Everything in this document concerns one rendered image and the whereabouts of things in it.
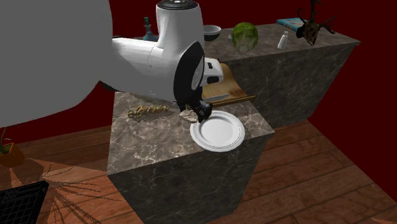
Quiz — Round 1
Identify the white round plate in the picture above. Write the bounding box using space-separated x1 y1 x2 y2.
190 110 246 153

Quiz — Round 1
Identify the teal bottle vase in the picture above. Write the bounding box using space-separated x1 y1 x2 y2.
142 17 160 43

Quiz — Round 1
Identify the white salt shaker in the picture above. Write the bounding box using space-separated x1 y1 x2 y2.
277 31 290 50

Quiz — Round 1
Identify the gold script word ornament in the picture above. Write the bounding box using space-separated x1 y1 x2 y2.
127 104 171 120

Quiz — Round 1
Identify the dark antlered skull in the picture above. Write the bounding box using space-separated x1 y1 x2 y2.
295 0 338 46

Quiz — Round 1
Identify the grey knife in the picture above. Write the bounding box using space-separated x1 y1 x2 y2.
203 94 231 103

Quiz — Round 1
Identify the potted plant in orange pot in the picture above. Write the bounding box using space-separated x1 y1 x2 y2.
0 126 25 169

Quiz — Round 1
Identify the wooden cutting board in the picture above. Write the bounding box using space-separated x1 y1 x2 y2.
200 62 258 108

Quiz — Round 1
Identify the blue book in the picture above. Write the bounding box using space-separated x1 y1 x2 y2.
276 17 309 33

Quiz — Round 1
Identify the beige crumpled lump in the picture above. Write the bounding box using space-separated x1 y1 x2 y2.
179 104 199 123

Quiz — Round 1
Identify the green cabbage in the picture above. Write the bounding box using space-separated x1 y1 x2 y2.
232 22 260 53

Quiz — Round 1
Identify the black grid crate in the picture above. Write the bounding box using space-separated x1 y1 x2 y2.
0 181 50 224

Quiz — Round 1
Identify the white and dark bowl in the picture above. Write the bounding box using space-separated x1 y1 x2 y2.
203 24 222 43

